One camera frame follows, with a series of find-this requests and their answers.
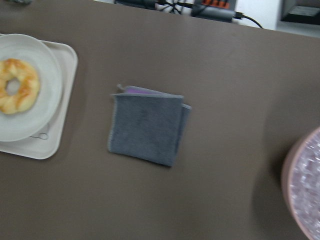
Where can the pink bowl of ice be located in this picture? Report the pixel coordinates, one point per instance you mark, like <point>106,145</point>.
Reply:
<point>300,183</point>

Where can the grey folded cloth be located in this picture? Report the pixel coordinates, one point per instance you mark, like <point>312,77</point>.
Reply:
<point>147,124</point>

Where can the white serving tray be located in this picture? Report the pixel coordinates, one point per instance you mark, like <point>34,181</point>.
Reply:
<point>45,142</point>

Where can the white plate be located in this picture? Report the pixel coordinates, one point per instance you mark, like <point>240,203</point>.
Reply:
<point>18,126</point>

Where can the twisted donut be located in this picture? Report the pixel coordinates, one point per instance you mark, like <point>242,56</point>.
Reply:
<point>29,86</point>

